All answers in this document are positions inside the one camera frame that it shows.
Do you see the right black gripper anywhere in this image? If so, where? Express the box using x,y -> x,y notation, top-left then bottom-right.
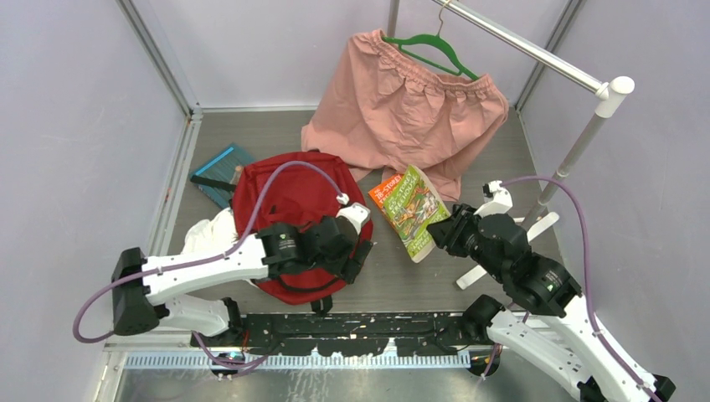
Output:
426,202 -> 507,281

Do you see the green treehouse book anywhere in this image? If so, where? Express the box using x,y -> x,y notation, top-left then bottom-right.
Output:
383,165 -> 450,263

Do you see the red backpack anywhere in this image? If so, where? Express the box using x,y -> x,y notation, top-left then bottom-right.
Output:
232,152 -> 373,316

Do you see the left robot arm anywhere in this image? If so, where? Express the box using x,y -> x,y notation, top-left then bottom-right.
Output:
111,208 -> 372,346

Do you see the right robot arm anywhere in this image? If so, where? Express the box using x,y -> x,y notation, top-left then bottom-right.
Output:
427,204 -> 677,401

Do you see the orange treehouse book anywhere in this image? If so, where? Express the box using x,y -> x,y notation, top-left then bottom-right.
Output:
368,173 -> 403,209

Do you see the white crumpled cloth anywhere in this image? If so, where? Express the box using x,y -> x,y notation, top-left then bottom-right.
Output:
181,208 -> 239,254

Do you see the pink skirt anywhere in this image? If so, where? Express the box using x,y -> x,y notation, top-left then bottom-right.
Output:
301,29 -> 509,201

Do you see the blue book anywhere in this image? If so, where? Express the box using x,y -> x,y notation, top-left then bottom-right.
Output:
188,143 -> 255,209

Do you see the green clothes hanger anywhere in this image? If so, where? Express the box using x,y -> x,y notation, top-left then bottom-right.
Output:
381,1 -> 480,81

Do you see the white clothes rack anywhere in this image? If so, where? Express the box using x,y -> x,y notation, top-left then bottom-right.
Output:
385,0 -> 635,291

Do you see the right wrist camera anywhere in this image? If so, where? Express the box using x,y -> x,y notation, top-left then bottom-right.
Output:
475,180 -> 513,218

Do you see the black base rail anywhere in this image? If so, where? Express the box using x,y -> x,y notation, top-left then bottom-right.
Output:
202,312 -> 493,357

